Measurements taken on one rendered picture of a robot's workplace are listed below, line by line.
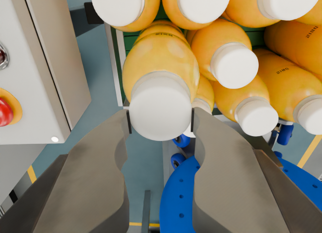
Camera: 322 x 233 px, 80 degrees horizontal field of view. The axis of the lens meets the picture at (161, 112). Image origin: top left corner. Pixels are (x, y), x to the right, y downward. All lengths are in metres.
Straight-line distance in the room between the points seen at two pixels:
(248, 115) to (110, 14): 0.16
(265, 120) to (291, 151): 1.82
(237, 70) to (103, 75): 1.26
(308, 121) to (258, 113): 0.06
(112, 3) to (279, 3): 0.13
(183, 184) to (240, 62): 0.23
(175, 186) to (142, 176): 1.62
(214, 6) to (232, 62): 0.05
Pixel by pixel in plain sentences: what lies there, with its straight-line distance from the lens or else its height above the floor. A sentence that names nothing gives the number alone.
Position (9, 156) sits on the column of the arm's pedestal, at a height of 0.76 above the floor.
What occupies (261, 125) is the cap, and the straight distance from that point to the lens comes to 0.24.
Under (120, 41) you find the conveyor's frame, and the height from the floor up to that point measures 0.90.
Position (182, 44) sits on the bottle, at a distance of 0.16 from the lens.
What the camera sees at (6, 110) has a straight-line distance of 0.23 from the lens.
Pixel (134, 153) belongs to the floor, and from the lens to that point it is 1.76.
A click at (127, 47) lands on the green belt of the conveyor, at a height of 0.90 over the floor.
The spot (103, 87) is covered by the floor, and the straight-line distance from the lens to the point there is 1.45.
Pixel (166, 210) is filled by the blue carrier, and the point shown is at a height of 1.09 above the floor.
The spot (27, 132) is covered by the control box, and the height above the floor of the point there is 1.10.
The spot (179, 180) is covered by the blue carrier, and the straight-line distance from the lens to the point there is 0.36.
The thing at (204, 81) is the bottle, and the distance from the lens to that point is 0.25.
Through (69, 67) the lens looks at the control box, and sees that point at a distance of 0.26.
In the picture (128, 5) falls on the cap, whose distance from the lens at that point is 0.18.
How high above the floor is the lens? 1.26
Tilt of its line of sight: 58 degrees down
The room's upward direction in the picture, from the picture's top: 179 degrees counter-clockwise
